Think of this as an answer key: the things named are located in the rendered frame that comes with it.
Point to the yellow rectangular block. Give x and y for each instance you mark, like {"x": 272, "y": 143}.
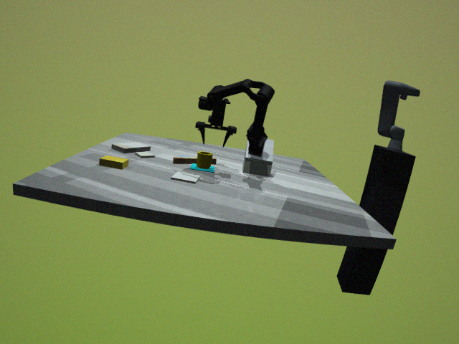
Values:
{"x": 113, "y": 162}

